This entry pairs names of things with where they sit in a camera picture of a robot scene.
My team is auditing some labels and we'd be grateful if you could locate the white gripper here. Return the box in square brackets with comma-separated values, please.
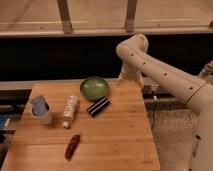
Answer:
[117, 65, 144, 88]

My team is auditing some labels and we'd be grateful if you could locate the green ceramic bowl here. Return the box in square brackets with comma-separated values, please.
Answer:
[80, 77, 109, 101]

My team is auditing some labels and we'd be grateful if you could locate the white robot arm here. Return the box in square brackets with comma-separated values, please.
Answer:
[116, 34, 213, 171]

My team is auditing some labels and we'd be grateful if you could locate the black striped rectangular box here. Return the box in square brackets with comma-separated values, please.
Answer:
[87, 97, 110, 117]

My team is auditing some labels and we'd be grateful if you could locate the white plastic bottle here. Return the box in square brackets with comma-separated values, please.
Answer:
[62, 95, 79, 129]

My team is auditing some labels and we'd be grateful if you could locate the white cup with blue cloth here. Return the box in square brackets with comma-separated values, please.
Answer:
[30, 95, 53, 125]

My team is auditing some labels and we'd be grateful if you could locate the red-brown oblong object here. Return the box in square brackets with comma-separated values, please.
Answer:
[65, 134, 80, 161]

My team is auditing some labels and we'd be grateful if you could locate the right metal window post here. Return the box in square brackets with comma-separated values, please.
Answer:
[124, 0, 137, 33]

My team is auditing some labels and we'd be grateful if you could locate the metal window post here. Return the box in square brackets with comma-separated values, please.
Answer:
[57, 0, 73, 34]
[124, 0, 137, 33]

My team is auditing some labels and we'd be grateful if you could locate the white hose at right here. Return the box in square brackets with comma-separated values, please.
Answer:
[198, 60, 213, 80]

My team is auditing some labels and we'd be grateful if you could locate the left metal window post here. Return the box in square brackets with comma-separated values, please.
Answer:
[57, 0, 73, 34]

